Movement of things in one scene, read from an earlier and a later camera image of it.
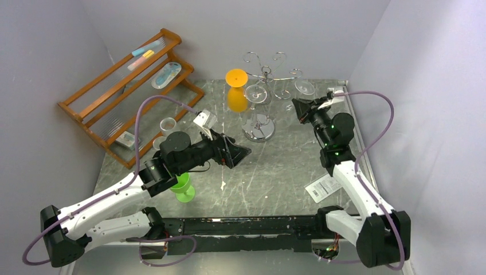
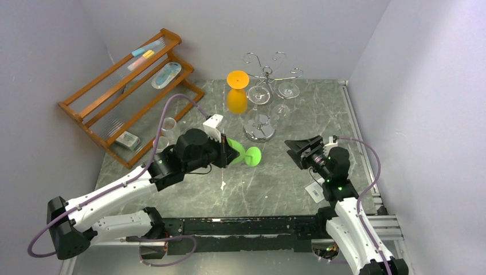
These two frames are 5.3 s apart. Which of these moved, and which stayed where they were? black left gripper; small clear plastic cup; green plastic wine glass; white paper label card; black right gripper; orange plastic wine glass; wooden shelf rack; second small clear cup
Moved: green plastic wine glass; black right gripper
Stayed: black left gripper; white paper label card; second small clear cup; small clear plastic cup; wooden shelf rack; orange plastic wine glass
